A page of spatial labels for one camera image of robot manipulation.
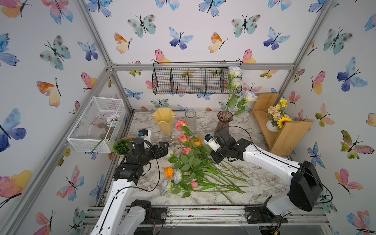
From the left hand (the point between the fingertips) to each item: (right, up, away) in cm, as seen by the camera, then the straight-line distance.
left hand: (162, 143), depth 76 cm
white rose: (+7, -19, +6) cm, 21 cm away
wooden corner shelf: (+69, 0, +8) cm, 69 cm away
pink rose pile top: (+10, +1, +19) cm, 22 cm away
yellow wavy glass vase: (-2, +15, +18) cm, 23 cm away
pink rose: (+9, +10, +10) cm, 17 cm away
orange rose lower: (+2, -17, +8) cm, 19 cm away
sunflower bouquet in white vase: (+65, +14, +10) cm, 67 cm away
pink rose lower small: (+17, -23, +6) cm, 29 cm away
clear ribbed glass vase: (+14, +15, +19) cm, 28 cm away
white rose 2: (+1, -23, +2) cm, 23 cm away
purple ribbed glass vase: (+33, +9, +19) cm, 39 cm away
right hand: (+27, -5, +6) cm, 28 cm away
